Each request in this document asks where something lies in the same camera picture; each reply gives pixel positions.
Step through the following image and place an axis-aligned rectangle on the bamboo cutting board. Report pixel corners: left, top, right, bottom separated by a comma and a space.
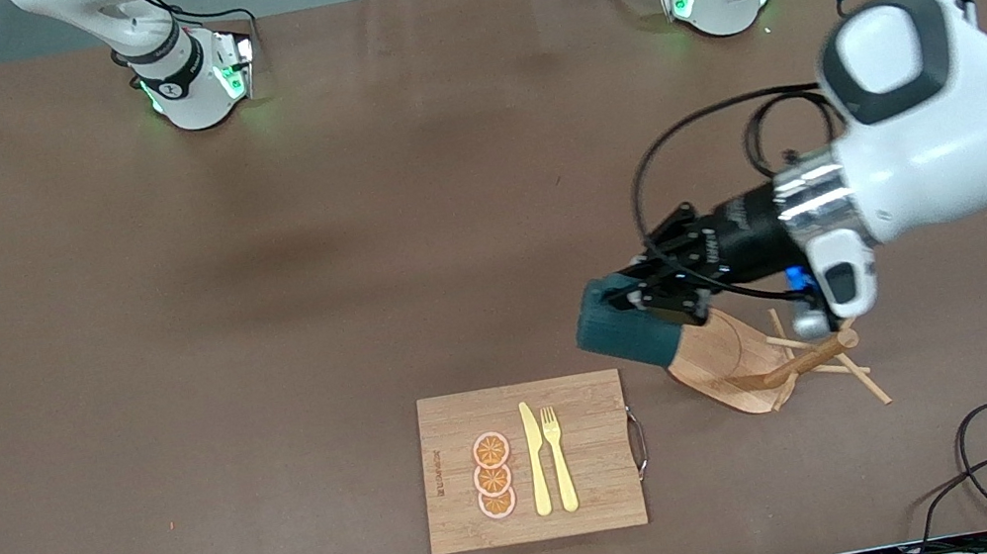
406, 366, 651, 554

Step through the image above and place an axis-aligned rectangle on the yellow plastic knife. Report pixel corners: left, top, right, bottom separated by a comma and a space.
518, 400, 555, 518

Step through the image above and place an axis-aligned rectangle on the toy orange slice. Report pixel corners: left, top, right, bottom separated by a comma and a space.
469, 428, 514, 473

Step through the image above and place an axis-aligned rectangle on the wooden cup rack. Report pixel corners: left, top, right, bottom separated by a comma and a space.
659, 284, 895, 440

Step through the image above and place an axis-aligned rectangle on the teal ribbed cup with handle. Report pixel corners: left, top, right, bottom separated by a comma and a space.
567, 263, 701, 383

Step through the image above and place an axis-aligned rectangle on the yellow plastic fork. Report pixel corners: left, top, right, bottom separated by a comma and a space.
539, 404, 582, 516

